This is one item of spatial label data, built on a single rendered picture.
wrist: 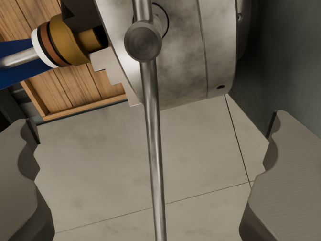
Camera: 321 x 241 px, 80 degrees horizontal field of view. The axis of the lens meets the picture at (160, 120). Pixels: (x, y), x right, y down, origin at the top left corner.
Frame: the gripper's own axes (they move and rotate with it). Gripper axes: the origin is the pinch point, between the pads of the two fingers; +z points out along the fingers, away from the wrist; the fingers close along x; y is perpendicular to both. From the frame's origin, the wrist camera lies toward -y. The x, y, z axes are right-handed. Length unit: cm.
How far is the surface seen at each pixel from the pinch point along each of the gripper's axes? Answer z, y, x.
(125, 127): 126, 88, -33
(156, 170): 1.5, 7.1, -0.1
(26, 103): 46, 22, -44
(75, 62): 22.9, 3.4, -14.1
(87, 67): 45, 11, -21
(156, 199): 0.8, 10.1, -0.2
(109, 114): 128, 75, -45
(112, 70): 22.1, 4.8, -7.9
